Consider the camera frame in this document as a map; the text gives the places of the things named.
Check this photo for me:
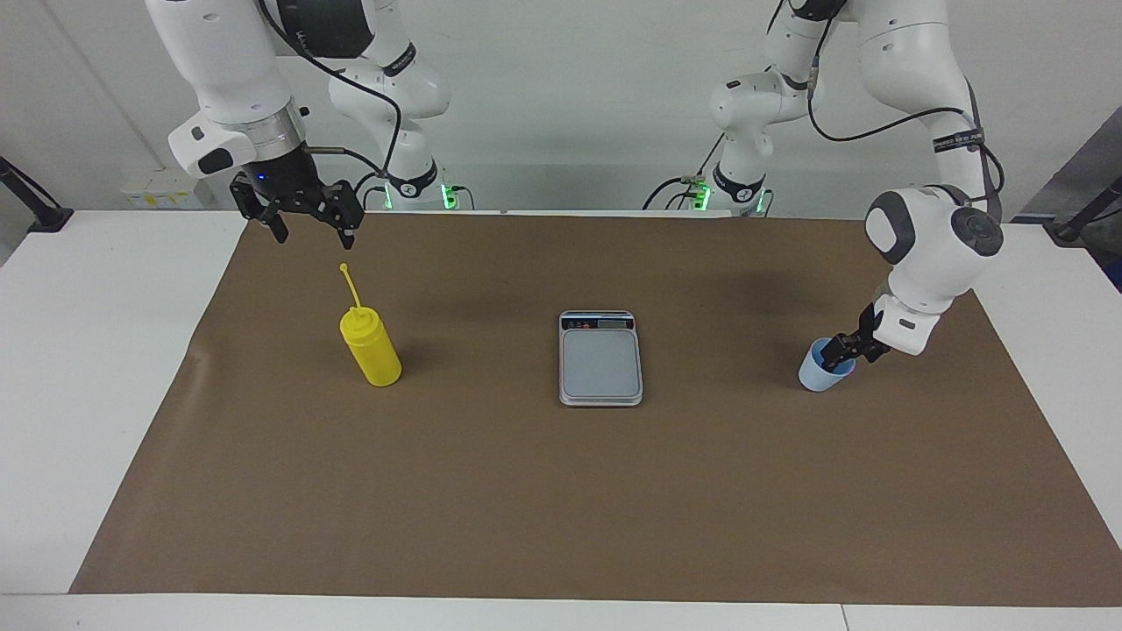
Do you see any black clamp stand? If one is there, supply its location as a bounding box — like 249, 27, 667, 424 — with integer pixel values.
1043, 175, 1122, 244
0, 156, 74, 233

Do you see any black base power cable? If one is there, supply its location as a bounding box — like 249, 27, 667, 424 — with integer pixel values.
643, 136, 774, 217
349, 171, 476, 211

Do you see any brown paper mat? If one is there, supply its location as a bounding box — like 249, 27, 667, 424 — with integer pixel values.
68, 210, 1122, 608

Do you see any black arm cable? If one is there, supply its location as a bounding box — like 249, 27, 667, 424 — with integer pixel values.
257, 0, 404, 176
806, 0, 1006, 220

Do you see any yellow squeeze bottle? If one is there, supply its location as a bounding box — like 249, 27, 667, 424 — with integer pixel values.
338, 263, 403, 387

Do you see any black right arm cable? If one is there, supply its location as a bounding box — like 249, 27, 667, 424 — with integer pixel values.
257, 0, 404, 176

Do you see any light blue plastic cup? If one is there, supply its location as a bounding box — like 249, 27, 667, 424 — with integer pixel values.
798, 337, 856, 393

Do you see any white wall socket box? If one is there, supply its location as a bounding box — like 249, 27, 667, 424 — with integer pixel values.
121, 169, 204, 209

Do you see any silver digital kitchen scale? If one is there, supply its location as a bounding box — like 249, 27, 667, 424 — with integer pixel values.
558, 309, 644, 408

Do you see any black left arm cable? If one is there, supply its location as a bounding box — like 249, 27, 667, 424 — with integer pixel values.
806, 0, 1006, 220

